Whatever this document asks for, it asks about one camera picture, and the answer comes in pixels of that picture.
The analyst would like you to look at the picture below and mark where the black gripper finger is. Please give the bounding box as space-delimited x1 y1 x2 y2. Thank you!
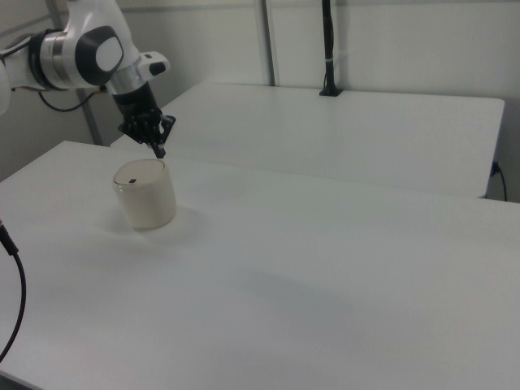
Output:
118 115 160 152
152 114 178 160

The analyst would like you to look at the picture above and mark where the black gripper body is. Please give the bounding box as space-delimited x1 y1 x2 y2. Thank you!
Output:
111 82 164 124

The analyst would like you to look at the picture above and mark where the cream trash bin lid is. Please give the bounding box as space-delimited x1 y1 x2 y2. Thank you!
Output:
113 159 166 189

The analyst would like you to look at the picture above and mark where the cream cylindrical cup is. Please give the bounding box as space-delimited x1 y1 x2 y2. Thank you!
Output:
111 159 178 232

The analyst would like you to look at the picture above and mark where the white side table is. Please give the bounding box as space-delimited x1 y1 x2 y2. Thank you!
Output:
109 82 506 200

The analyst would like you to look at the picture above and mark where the black vertical pole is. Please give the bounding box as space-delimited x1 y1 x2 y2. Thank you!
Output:
320 0 339 89

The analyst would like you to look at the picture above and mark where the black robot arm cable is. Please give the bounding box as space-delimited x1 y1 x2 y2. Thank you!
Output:
37 89 111 112

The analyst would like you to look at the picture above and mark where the grey aluminium wall post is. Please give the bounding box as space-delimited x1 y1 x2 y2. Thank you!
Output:
258 0 282 88

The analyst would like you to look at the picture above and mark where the black cable with connector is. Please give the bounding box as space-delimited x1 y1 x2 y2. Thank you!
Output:
0 218 28 359

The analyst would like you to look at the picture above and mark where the black power cable with plug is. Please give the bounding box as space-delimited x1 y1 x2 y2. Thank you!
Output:
491 161 509 202

